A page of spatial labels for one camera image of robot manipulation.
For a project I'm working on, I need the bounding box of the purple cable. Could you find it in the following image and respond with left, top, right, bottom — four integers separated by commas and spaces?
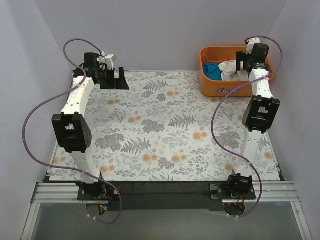
22, 38, 123, 225
211, 35, 284, 219

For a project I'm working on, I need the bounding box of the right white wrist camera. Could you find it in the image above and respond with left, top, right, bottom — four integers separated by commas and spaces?
245, 37, 260, 55

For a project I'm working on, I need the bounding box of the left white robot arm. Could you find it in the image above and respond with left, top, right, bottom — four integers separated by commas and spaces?
51, 52, 129, 200

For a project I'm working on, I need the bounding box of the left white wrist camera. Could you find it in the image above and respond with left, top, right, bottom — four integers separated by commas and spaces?
100, 53, 117, 70

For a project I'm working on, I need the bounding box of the aluminium frame rail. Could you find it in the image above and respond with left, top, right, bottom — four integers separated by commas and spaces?
21, 181, 312, 240

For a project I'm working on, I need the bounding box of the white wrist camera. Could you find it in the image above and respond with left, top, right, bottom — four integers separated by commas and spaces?
245, 37, 260, 55
100, 53, 117, 70

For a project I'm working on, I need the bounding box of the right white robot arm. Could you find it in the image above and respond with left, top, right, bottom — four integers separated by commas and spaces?
226, 38, 280, 199

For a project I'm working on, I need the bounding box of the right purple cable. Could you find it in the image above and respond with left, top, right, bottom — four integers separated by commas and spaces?
211, 35, 284, 219

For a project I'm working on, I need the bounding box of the white t shirt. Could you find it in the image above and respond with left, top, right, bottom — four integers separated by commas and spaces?
218, 60, 249, 81

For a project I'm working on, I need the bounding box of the blue t shirt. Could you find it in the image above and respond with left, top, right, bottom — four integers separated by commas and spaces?
202, 62, 222, 81

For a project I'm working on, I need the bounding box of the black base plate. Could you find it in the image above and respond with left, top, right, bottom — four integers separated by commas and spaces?
76, 181, 256, 212

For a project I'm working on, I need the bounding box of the floral table mat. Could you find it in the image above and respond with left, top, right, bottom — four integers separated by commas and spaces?
49, 70, 280, 182

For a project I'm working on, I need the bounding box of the orange plastic basket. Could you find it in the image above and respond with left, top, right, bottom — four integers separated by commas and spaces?
199, 43, 274, 99

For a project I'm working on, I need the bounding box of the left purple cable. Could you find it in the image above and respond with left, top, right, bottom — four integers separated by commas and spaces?
22, 38, 123, 225

